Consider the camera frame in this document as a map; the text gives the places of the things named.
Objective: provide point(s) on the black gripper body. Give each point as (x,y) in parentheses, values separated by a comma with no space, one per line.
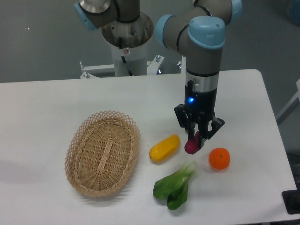
(198,107)

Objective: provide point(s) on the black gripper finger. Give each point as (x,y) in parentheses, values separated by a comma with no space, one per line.
(191,130)
(203,136)

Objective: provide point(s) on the purple red sweet potato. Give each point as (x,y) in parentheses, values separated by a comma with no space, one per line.
(192,145)

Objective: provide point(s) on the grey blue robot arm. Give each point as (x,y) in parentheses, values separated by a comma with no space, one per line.
(199,36)

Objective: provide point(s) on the oval wicker basket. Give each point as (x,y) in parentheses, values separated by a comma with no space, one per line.
(102,155)

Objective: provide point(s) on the orange tangerine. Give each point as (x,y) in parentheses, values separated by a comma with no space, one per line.
(219,158)

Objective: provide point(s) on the yellow mango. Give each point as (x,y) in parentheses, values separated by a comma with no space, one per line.
(164,149)

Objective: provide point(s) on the green bok choy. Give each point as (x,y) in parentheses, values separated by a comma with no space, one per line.
(174,187)

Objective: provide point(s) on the white furniture at right edge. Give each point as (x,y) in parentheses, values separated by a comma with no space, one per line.
(290,106)

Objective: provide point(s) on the blue object top right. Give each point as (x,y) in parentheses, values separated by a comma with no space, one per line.
(293,11)

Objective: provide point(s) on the white metal base frame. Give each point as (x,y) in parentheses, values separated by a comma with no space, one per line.
(153,68)

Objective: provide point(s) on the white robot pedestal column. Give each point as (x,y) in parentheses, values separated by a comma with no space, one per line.
(128,42)

